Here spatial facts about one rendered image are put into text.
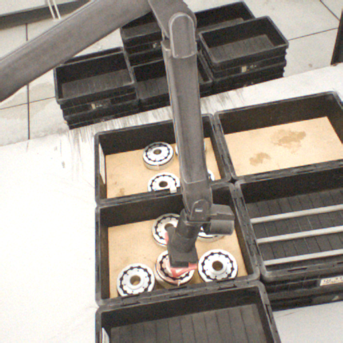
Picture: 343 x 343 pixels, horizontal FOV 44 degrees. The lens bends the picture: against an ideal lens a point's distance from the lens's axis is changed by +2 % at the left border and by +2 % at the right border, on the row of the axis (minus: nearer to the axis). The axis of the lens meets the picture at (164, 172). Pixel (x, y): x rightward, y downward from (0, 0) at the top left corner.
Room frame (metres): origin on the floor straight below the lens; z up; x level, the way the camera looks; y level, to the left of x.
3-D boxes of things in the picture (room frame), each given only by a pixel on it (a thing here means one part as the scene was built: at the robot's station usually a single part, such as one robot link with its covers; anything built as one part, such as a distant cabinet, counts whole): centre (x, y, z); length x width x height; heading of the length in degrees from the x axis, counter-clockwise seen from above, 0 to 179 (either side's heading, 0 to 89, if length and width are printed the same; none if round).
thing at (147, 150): (0.95, 0.01, 0.86); 0.10 x 0.10 x 0.01
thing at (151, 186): (0.81, 0.01, 0.86); 0.10 x 0.10 x 0.01
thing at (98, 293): (0.58, 0.02, 0.92); 0.40 x 0.30 x 0.02; 89
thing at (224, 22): (2.30, -0.50, 0.31); 0.40 x 0.30 x 0.34; 94
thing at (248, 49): (1.90, -0.53, 0.37); 0.40 x 0.30 x 0.45; 94
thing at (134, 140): (0.88, 0.01, 0.87); 0.40 x 0.30 x 0.11; 89
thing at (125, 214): (0.58, 0.02, 0.87); 0.40 x 0.30 x 0.11; 89
